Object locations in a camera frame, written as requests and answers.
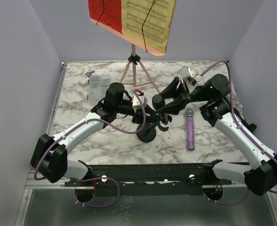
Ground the red sheet music page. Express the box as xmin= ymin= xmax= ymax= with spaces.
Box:
xmin=88 ymin=0 xmax=122 ymax=33

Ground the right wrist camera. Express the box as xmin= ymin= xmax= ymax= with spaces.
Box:
xmin=179 ymin=66 xmax=203 ymax=86

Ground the yellow sheet music page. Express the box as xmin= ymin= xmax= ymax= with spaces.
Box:
xmin=121 ymin=0 xmax=176 ymax=56

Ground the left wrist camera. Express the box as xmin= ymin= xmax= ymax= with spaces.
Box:
xmin=132 ymin=89 xmax=147 ymax=112

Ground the aluminium frame rail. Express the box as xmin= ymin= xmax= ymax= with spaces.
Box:
xmin=25 ymin=162 xmax=274 ymax=197

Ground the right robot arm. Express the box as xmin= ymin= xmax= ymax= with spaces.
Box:
xmin=152 ymin=74 xmax=277 ymax=196

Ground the pink music stand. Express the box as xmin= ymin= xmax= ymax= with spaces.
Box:
xmin=87 ymin=0 xmax=178 ymax=95

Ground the black microphone stand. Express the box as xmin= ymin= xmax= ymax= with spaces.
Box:
xmin=136 ymin=113 xmax=172 ymax=143
xmin=223 ymin=95 xmax=257 ymax=134

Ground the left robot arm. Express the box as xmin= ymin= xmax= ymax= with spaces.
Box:
xmin=30 ymin=82 xmax=154 ymax=186

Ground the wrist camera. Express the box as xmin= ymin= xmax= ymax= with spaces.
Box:
xmin=179 ymin=66 xmax=203 ymax=86
xmin=132 ymin=89 xmax=147 ymax=112

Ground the white and grey small fitting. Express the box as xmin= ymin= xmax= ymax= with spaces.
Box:
xmin=80 ymin=70 xmax=95 ymax=86

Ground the clear plastic parts box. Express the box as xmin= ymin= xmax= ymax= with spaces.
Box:
xmin=87 ymin=74 xmax=111 ymax=103

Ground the purple glitter microphone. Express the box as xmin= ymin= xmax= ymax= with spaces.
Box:
xmin=186 ymin=109 xmax=195 ymax=151

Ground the black microphone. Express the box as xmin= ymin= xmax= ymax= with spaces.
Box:
xmin=152 ymin=94 xmax=171 ymax=125

